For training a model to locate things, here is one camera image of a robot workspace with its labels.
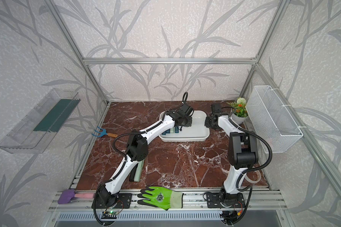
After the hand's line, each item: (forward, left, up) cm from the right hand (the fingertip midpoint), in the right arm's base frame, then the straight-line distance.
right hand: (208, 123), depth 98 cm
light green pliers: (-31, +44, -4) cm, 54 cm away
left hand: (0, +13, +1) cm, 13 cm away
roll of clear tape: (-37, -20, -5) cm, 43 cm away
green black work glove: (-45, +30, -5) cm, 54 cm away
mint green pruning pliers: (-3, +25, -3) cm, 26 cm away
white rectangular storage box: (-4, +8, -5) cm, 10 cm away
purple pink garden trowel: (-42, +82, -7) cm, 93 cm away
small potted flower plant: (+3, -22, +5) cm, 22 cm away
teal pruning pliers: (-3, +22, -3) cm, 23 cm away
